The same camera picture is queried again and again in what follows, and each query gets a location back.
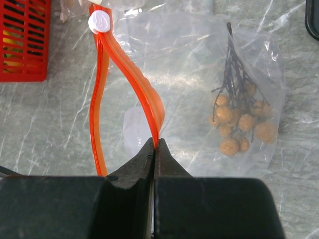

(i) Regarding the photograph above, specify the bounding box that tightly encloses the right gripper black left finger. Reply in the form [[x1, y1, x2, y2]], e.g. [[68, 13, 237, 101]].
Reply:
[[0, 139, 155, 239]]

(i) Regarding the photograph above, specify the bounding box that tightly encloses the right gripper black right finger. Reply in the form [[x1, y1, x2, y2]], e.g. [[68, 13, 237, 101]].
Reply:
[[154, 139, 285, 239]]

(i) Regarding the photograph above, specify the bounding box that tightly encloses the brown longan bunch toy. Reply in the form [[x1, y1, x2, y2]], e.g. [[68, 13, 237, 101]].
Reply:
[[209, 22, 278, 156]]

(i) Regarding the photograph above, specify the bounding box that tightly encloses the clear zip bag orange zipper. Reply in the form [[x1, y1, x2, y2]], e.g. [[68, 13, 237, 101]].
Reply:
[[89, 4, 286, 177]]

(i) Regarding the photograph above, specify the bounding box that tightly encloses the crumpled clear plastic bag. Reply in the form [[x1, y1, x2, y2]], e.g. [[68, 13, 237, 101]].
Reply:
[[97, 0, 167, 15]]

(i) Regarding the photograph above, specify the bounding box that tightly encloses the red plastic basket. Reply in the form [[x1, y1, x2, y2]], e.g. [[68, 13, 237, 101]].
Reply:
[[0, 0, 51, 83]]

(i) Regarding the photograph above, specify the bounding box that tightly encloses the black serving tray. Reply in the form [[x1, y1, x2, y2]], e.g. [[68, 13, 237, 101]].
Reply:
[[305, 0, 319, 41]]

